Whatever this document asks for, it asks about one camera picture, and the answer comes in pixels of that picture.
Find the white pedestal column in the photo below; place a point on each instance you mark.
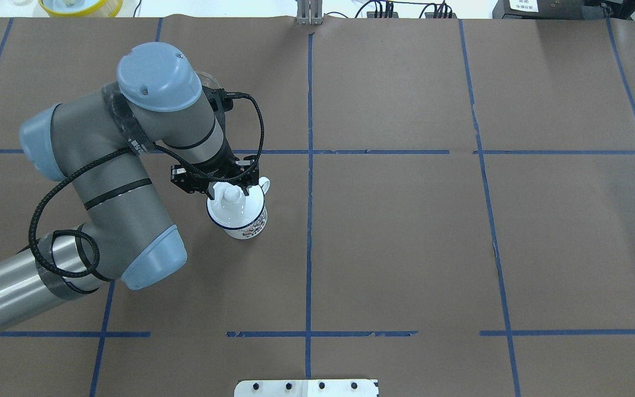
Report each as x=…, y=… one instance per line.
x=307, y=387

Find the yellow rimmed bowl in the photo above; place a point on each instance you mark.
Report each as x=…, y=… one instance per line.
x=81, y=9

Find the white enamel mug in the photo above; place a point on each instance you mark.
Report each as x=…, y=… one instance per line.
x=254, y=229

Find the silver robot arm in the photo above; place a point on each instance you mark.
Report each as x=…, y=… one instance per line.
x=104, y=220

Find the aluminium frame post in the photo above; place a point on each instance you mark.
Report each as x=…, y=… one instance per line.
x=310, y=12

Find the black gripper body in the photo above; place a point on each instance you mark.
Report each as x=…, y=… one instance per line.
x=229, y=160

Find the black computer box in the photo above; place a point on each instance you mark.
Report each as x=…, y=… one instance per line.
x=547, y=10

